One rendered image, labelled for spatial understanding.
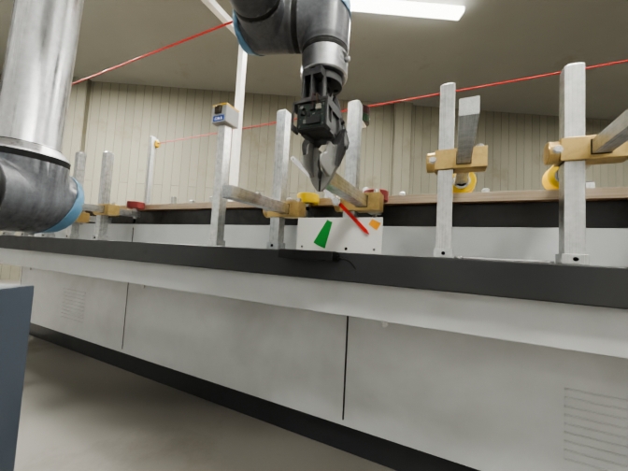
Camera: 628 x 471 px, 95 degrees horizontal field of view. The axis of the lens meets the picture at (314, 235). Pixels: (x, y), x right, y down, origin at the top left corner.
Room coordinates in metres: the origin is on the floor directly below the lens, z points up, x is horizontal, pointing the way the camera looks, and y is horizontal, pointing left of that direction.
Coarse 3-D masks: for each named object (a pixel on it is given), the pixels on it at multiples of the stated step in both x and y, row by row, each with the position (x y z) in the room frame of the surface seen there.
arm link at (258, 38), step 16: (288, 0) 0.51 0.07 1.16; (272, 16) 0.48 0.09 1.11; (288, 16) 0.50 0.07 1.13; (240, 32) 0.53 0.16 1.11; (256, 32) 0.51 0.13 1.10; (272, 32) 0.51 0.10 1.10; (288, 32) 0.52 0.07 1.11; (256, 48) 0.55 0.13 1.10; (272, 48) 0.55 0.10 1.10; (288, 48) 0.54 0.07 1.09
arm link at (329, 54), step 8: (312, 48) 0.50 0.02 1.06; (320, 48) 0.49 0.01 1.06; (328, 48) 0.49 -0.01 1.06; (336, 48) 0.50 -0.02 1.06; (304, 56) 0.51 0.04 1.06; (312, 56) 0.50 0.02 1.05; (320, 56) 0.49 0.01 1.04; (328, 56) 0.49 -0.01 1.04; (336, 56) 0.50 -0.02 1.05; (344, 56) 0.52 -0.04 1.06; (304, 64) 0.51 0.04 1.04; (312, 64) 0.50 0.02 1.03; (328, 64) 0.49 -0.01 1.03; (336, 64) 0.50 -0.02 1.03; (344, 64) 0.51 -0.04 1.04; (336, 72) 0.51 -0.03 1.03; (344, 72) 0.51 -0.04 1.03; (344, 80) 0.54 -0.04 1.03
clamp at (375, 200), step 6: (378, 192) 0.77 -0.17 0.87; (372, 198) 0.78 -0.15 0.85; (378, 198) 0.77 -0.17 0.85; (348, 204) 0.81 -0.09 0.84; (372, 204) 0.78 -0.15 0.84; (378, 204) 0.77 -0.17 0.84; (336, 210) 0.84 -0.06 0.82; (342, 210) 0.82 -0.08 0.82; (354, 210) 0.81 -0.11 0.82; (360, 210) 0.80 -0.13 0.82; (366, 210) 0.80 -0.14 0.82; (372, 210) 0.79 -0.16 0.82; (378, 210) 0.79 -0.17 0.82
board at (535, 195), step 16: (496, 192) 0.82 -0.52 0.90; (512, 192) 0.80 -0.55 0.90; (528, 192) 0.79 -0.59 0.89; (544, 192) 0.77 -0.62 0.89; (592, 192) 0.73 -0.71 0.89; (608, 192) 0.71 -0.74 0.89; (624, 192) 0.70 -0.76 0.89; (128, 208) 1.57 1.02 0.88; (160, 208) 1.46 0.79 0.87; (176, 208) 1.40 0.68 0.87; (192, 208) 1.36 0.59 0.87; (208, 208) 1.33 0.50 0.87
